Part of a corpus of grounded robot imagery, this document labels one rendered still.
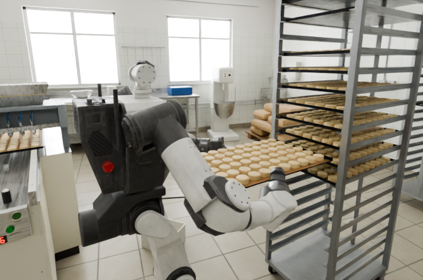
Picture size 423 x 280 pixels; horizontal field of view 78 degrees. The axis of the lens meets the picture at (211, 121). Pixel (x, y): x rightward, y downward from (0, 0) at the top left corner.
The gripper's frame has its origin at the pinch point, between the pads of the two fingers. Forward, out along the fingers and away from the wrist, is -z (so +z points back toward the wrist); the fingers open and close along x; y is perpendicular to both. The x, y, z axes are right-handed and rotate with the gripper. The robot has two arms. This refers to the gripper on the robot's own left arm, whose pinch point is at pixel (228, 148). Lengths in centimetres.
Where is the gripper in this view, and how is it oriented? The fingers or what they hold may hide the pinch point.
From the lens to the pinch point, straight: 141.3
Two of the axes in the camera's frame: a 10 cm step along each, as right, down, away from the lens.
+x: 0.0, -9.8, -2.2
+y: 2.3, -2.2, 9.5
